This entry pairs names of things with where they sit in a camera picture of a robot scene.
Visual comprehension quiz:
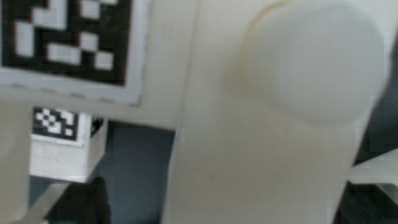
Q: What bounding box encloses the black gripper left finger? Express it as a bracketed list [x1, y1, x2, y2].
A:
[15, 176, 113, 224]

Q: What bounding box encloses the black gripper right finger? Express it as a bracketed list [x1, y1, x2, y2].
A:
[332, 184, 398, 224]

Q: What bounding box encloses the white short leg post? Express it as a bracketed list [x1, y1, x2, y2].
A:
[30, 107, 108, 183]

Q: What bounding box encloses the white chair back frame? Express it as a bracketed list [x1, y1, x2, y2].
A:
[0, 0, 398, 224]

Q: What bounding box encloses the white U-shaped fence frame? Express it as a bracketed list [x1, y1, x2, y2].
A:
[348, 158, 398, 186]

